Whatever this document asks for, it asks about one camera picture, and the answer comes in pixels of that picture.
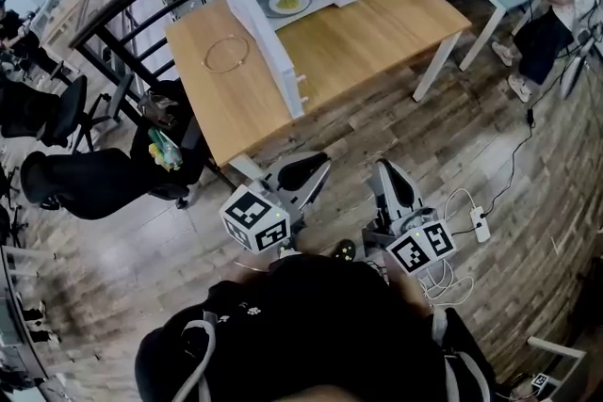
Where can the white power strip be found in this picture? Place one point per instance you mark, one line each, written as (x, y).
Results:
(480, 226)

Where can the person's black dotted shoe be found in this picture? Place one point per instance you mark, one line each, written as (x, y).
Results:
(344, 249)

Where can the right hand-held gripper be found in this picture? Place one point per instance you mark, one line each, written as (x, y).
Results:
(419, 247)

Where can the wooden table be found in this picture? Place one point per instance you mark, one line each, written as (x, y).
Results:
(377, 14)

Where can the person's black top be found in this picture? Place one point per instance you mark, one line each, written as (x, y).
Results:
(330, 320)

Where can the person's left forearm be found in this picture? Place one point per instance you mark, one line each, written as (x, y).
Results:
(249, 275)

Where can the person's right forearm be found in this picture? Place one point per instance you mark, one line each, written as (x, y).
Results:
(414, 296)

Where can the black office chair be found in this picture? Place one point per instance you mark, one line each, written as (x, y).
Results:
(94, 179)
(70, 108)

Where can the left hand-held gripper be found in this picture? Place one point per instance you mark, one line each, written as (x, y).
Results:
(254, 221)

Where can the brown bag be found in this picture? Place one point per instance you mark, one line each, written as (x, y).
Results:
(158, 108)

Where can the green and yellow bottles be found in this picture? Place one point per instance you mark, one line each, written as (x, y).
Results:
(165, 150)

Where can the white plate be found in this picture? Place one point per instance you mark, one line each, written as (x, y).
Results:
(272, 4)

